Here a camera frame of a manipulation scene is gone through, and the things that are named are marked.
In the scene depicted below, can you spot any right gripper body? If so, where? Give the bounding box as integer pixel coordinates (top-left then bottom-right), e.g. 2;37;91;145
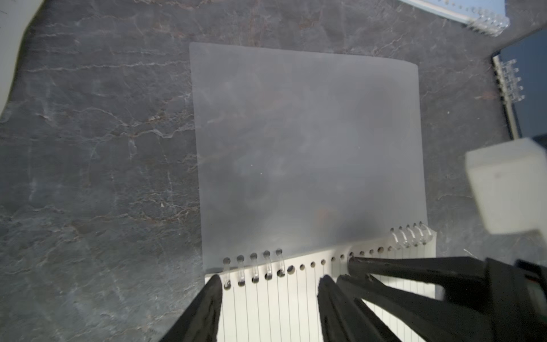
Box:
481;259;546;341

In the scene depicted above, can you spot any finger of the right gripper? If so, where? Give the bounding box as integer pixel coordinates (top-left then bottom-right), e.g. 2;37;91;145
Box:
348;256;487;308
336;275;494;341

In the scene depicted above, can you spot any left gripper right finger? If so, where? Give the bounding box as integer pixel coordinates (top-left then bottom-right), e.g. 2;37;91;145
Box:
317;275;400;341

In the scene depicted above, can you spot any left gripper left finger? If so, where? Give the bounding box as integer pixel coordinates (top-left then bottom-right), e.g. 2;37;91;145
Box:
160;275;223;342

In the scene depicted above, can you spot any white lined spiral notebook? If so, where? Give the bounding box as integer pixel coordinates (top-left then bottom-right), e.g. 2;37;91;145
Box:
189;43;437;341

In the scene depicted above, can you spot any dark blue notebook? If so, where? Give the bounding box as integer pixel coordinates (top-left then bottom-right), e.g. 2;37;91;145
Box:
492;27;546;140

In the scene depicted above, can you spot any light blue notebook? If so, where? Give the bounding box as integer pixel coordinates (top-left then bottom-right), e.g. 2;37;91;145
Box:
401;0;510;37

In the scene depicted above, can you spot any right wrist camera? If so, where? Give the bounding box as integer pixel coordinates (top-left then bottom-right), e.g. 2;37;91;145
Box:
465;138;546;238

